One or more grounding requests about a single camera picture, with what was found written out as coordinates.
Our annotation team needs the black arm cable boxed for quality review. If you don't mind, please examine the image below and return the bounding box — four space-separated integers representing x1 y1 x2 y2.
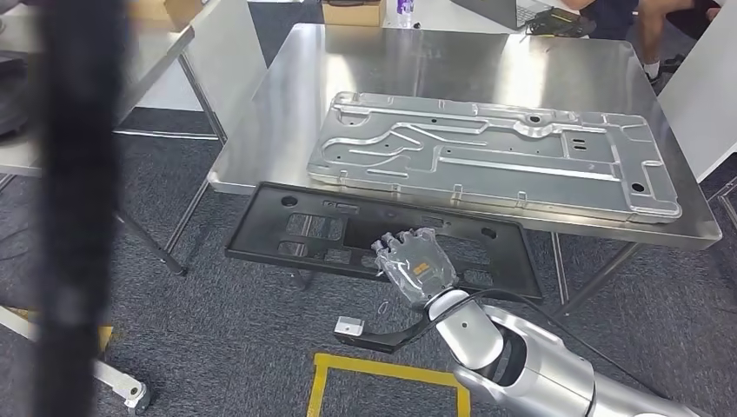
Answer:
455 289 663 398

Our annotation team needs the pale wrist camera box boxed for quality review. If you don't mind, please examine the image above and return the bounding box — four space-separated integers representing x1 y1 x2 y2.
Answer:
335 316 366 338

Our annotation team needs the stainless steel table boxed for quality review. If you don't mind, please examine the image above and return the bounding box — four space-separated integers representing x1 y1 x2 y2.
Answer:
0 20 229 279

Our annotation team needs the white desk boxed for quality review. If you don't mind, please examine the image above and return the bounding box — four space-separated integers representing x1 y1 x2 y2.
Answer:
135 0 269 139
385 0 577 36

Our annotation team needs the stainless steel workbench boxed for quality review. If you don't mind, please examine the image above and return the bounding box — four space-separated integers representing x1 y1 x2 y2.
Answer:
207 23 724 321

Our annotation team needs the white gantry leg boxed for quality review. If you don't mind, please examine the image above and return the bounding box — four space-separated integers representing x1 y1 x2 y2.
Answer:
0 305 152 415

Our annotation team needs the small cardboard box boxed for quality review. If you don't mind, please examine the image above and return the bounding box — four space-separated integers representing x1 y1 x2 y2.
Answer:
322 0 387 27

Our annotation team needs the black controller with cables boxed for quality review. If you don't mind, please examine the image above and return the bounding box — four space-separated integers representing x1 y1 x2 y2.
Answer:
525 8 597 38

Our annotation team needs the black plastic plate part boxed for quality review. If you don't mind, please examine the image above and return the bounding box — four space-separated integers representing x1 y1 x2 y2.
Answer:
224 182 544 301

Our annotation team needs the large cardboard box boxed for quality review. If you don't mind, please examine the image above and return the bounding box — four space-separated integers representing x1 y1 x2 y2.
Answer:
127 0 203 31

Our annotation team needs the stamped silver metal panel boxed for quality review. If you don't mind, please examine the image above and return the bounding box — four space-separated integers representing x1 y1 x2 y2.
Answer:
306 90 683 224

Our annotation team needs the white desk panel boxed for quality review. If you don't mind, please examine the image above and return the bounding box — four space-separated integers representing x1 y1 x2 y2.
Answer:
658 0 737 183

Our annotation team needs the person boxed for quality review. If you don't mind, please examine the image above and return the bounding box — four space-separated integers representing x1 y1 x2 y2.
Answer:
561 0 724 82

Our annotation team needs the black bag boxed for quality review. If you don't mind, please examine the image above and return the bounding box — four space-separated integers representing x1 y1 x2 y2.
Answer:
0 50 30 138

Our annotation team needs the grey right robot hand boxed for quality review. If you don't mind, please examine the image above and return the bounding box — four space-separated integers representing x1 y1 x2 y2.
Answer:
371 227 460 312

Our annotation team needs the grey laptop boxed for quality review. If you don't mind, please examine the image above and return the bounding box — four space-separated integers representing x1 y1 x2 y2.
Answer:
451 0 554 30

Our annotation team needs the black fuzzy hanging tether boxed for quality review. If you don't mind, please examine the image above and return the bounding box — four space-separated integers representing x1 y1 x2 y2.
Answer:
31 0 128 417

